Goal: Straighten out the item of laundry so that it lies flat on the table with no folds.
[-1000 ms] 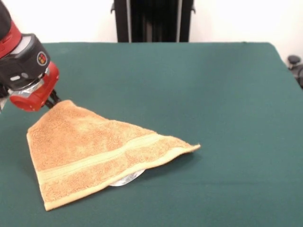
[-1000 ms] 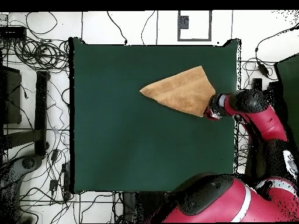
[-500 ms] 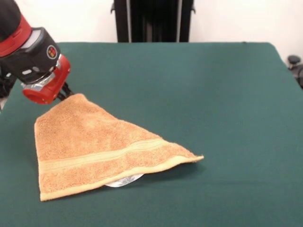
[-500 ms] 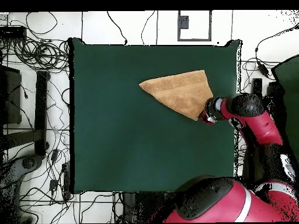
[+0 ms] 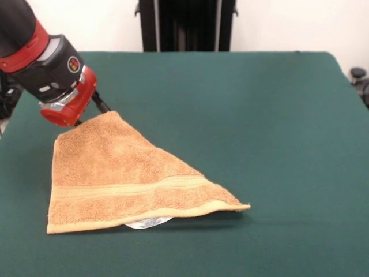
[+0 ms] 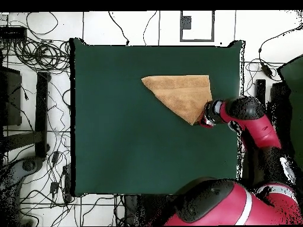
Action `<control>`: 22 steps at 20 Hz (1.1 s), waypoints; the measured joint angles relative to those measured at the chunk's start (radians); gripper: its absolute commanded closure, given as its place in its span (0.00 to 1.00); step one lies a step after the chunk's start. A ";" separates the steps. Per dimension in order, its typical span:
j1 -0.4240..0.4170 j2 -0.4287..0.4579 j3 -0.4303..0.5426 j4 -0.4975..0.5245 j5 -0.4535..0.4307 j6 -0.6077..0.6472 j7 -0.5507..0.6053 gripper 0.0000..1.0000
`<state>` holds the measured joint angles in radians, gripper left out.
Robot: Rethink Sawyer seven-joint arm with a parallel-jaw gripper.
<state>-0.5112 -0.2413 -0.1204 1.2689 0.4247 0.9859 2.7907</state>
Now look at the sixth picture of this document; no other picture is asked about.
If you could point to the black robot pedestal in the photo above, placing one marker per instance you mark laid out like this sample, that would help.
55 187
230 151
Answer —
146 210

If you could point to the green cloth sheet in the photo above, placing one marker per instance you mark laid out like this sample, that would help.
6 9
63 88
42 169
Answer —
296 78

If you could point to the small black power adapter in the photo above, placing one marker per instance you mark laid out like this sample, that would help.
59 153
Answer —
54 187

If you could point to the large black equipment box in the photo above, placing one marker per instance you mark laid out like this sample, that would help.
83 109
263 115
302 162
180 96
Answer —
280 94
11 99

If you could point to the orange terry towel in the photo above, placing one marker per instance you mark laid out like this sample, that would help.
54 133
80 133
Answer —
184 94

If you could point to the small grey box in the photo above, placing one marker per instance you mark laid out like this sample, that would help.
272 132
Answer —
186 22

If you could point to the black stand foot bar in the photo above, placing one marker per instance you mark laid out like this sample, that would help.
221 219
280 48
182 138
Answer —
42 113
260 88

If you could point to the dark stand base with wheel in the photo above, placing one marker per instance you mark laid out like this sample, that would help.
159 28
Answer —
28 165

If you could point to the black flat equipment box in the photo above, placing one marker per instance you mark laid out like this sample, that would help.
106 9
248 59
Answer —
13 33

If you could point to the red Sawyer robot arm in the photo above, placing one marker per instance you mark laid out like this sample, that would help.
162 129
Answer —
260 127

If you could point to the grey square floor frame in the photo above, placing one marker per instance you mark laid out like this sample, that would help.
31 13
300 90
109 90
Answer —
181 35

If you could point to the dark green table cloth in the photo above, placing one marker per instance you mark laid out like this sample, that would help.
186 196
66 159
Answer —
118 141

